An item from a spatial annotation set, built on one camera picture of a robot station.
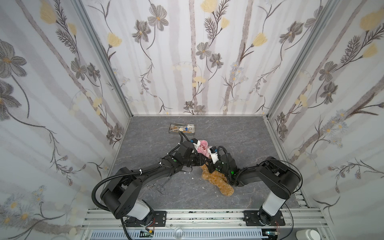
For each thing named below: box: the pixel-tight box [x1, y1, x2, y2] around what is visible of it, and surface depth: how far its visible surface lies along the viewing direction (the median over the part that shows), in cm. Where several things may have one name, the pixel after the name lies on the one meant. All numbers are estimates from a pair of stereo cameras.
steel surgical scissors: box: [151, 177, 172, 196], surface depth 86 cm
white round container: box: [296, 229, 321, 240], surface depth 64 cm
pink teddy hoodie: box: [197, 140, 211, 158], surface depth 87 cm
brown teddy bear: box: [200, 163, 235, 197], surface depth 82 cm
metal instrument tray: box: [168, 123, 196, 135], surface depth 114 cm
